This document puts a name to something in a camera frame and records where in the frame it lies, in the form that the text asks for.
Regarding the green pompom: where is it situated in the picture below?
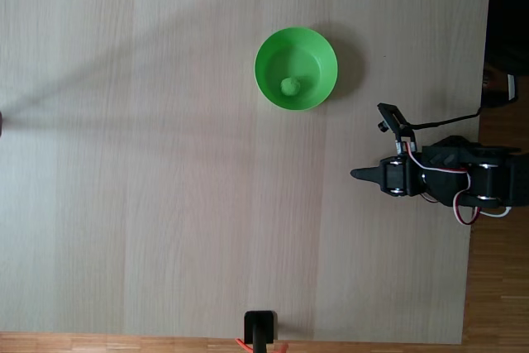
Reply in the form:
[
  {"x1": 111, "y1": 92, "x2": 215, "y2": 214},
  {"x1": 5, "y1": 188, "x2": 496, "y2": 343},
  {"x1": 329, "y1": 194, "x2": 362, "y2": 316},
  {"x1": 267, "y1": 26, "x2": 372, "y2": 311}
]
[{"x1": 280, "y1": 76, "x2": 301, "y2": 97}]

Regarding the green plastic bowl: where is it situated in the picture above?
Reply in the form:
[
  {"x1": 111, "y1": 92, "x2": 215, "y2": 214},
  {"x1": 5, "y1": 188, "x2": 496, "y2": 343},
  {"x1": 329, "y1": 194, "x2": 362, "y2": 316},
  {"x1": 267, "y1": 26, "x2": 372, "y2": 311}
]
[{"x1": 254, "y1": 26, "x2": 339, "y2": 112}]

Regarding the black object with white stripe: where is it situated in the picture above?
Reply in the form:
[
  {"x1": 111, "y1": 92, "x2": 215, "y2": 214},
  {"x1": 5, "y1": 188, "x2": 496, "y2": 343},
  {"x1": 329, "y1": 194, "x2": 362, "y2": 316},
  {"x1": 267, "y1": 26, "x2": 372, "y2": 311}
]
[{"x1": 481, "y1": 63, "x2": 520, "y2": 108}]

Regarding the black table clamp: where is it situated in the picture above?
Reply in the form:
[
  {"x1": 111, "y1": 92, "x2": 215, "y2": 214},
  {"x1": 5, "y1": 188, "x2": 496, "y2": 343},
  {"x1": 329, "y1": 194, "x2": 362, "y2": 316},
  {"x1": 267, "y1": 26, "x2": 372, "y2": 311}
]
[{"x1": 243, "y1": 310, "x2": 278, "y2": 353}]

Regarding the red white servo cable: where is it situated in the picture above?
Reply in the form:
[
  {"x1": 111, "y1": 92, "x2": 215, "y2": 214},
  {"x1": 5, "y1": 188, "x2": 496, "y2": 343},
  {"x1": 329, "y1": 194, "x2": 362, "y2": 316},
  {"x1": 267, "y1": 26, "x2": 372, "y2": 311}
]
[
  {"x1": 453, "y1": 189, "x2": 513, "y2": 226},
  {"x1": 407, "y1": 141, "x2": 473, "y2": 189}
]

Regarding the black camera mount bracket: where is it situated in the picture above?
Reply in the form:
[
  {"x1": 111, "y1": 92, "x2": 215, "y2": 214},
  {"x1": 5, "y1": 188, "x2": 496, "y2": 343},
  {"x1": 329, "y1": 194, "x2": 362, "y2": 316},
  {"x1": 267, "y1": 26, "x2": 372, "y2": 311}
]
[{"x1": 376, "y1": 102, "x2": 417, "y2": 153}]

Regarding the black camera cable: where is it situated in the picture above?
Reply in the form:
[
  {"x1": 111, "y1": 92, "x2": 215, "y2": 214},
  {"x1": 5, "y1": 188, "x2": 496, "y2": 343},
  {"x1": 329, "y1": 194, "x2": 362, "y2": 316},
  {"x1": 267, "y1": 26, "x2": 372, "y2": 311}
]
[{"x1": 407, "y1": 104, "x2": 484, "y2": 130}]

